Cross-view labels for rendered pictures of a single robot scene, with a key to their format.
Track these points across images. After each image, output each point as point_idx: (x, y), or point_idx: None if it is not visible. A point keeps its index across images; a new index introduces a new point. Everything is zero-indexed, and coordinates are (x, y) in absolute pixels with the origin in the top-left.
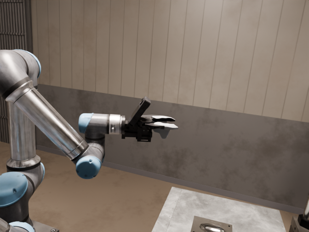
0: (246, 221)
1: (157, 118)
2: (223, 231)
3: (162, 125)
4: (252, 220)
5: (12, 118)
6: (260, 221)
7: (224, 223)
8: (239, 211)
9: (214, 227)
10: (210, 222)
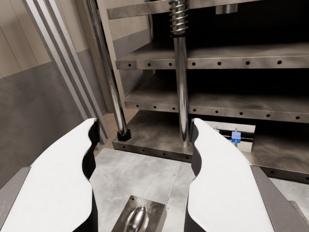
0: (113, 181)
1: (93, 208)
2: (140, 208)
3: (256, 175)
4: (113, 174)
5: None
6: (116, 167)
7: (126, 203)
8: (94, 182)
9: (130, 219)
10: (122, 221)
